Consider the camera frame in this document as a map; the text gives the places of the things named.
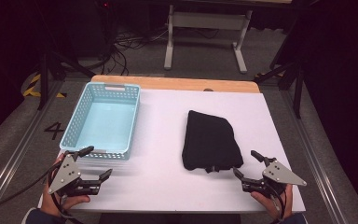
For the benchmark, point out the white table sheet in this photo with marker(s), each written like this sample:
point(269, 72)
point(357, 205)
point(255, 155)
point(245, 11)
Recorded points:
point(161, 174)

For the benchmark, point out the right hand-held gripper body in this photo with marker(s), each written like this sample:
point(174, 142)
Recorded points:
point(279, 174)

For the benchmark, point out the person's left hand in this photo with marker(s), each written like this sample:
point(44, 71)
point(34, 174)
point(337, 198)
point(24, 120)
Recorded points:
point(51, 203)

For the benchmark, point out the black cloth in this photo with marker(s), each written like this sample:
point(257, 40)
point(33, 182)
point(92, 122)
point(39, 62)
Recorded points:
point(209, 141)

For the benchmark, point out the black tripod stand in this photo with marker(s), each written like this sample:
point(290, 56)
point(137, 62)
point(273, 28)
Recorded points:
point(296, 90)
point(45, 81)

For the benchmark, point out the light blue plastic basket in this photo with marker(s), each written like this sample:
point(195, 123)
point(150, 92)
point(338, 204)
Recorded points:
point(107, 123)

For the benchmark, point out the person's right hand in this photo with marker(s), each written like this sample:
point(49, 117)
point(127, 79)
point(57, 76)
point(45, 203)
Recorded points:
point(276, 207)

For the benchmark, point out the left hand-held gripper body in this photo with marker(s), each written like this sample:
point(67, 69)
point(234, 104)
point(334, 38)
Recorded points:
point(64, 175)

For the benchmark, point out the aluminium floor rail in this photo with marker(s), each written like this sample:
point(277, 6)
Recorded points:
point(317, 161)
point(18, 149)

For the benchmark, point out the white metal desk frame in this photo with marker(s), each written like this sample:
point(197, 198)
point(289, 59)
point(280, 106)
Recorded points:
point(208, 20)

